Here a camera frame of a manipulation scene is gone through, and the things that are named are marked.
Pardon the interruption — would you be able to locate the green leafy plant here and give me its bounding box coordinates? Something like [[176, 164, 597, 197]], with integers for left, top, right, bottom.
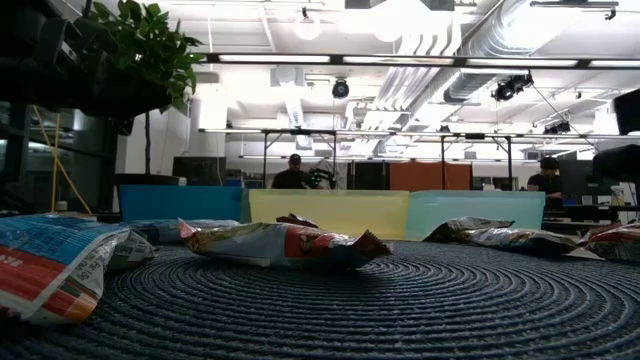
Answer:
[[92, 0, 206, 175]]

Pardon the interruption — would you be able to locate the orange partition panel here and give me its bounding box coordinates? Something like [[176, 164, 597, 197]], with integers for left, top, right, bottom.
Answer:
[[388, 161, 474, 192]]

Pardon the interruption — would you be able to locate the white pendant lamp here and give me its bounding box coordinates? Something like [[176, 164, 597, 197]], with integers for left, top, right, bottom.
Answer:
[[293, 7, 322, 41]]

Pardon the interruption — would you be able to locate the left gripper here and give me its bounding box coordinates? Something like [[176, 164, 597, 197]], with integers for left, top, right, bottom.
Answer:
[[29, 14, 172, 119]]

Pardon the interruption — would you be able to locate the silver ventilation duct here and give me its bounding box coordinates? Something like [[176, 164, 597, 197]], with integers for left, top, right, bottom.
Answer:
[[442, 0, 531, 104]]

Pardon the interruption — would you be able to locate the person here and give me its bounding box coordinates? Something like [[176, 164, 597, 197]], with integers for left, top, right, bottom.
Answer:
[[526, 156, 564, 197], [271, 153, 314, 190]]

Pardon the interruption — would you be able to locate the yellow extension cord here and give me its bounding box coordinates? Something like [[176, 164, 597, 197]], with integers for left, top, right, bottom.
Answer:
[[30, 103, 95, 217]]

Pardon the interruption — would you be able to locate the yellow plastic bin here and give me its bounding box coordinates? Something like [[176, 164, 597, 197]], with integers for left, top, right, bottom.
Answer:
[[248, 188, 411, 241]]

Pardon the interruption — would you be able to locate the dark blue plastic bin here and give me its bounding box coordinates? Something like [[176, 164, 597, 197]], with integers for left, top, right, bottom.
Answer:
[[118, 184, 247, 224]]

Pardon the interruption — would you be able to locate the green plastic bin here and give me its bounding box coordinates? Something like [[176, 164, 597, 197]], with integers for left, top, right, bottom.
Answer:
[[405, 189, 547, 242]]

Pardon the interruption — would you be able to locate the round dark woven placemat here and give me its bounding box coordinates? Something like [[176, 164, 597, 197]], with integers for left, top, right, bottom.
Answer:
[[0, 239, 640, 360]]

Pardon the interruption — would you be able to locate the black monitor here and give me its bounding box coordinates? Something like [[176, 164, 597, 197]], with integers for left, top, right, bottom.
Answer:
[[172, 156, 227, 187]]

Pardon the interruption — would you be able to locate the blue red granola bar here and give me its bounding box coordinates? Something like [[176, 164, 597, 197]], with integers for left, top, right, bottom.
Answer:
[[124, 218, 242, 246], [0, 213, 157, 327]]

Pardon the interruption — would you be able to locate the oatmeal raisin granola bar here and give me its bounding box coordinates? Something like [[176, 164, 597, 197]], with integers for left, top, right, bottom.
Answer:
[[423, 215, 516, 245], [177, 219, 394, 271], [577, 221, 640, 264]]

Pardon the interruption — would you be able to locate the black overhead light bar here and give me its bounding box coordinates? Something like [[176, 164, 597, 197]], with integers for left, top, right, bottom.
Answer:
[[197, 52, 640, 70]]

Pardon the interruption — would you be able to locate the black ceiling spotlight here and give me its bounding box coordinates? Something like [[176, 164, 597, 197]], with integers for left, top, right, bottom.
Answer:
[[490, 72, 535, 104]]

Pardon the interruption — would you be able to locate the chocolate chip granola bar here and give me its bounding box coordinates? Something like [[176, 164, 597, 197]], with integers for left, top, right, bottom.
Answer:
[[462, 227, 606, 261]]

